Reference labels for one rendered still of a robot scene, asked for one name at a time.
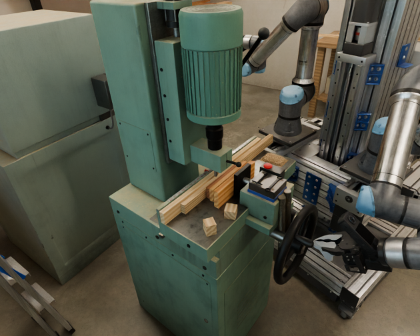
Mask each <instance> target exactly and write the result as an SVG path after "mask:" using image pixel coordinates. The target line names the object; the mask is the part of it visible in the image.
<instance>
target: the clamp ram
mask: <svg viewBox="0 0 420 336"><path fill-rule="evenodd" d="M250 180H251V164H250V163H247V164H246V165H245V166H244V167H242V168H241V169H240V170H238V172H236V173H235V174H234V195H238V194H240V190H242V188H244V186H246V184H248V183H249V182H250Z"/></svg>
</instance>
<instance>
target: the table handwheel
mask: <svg viewBox="0 0 420 336"><path fill-rule="evenodd" d="M308 219H309V224H308V227H307V230H306V233H305V237H306V238H309V239H310V240H312V238H313V234H314V232H315V228H316V225H317V219H318V210H317V207H316V206H315V205H314V204H308V205H306V206H304V207H303V208H302V209H301V210H300V212H298V214H297V215H296V216H295V218H294V220H293V221H292V223H291V224H290V226H289V228H288V230H287V232H286V233H285V232H283V231H280V230H278V229H277V228H275V229H274V230H273V232H272V233H271V234H270V235H268V236H270V237H272V238H274V239H276V240H278V241H280V242H281V245H280V248H279V250H278V253H277V257H276V260H275V265H274V269H273V278H274V280H275V282H276V283H277V284H279V285H283V284H285V283H286V282H288V280H290V278H292V276H293V275H294V273H295V272H296V270H297V269H298V267H299V266H300V264H301V262H302V260H303V258H304V256H305V254H306V252H307V250H308V247H306V246H304V245H302V244H301V243H299V242H298V241H296V240H294V238H295V236H296V234H297V232H298V230H299V232H298V235H300V236H303V234H304V230H305V227H306V224H307V222H308ZM294 253H296V256H295V258H294V260H293V261H292V263H291V264H290V266H289V267H288V269H287V270H286V272H284V274H283V268H284V267H285V266H286V264H287V262H288V261H289V260H290V258H291V257H292V255H293V254H294Z"/></svg>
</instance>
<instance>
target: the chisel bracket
mask: <svg viewBox="0 0 420 336"><path fill-rule="evenodd" d="M190 149H191V161H192V162H194V163H197V164H200V165H202V166H204V167H206V168H209V169H211V170H214V171H216V172H218V173H222V172H224V170H226V169H227V168H228V167H230V166H231V165H232V164H230V163H226V160H230V161H232V148H230V147H227V146H224V145H222V148H221V149H220V150H217V151H212V150H210V149H208V147H207V139H204V138H200V139H199V140H198V141H196V142H194V143H193V144H191V145H190Z"/></svg>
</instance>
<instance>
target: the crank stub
mask: <svg viewBox="0 0 420 336"><path fill-rule="evenodd" d="M294 240H296V241H298V242H299V243H301V244H302V245H304V246H306V247H308V248H312V247H313V246H314V242H313V241H312V240H310V239H309V238H306V237H303V236H300V235H297V234H296V236H295V238H294Z"/></svg>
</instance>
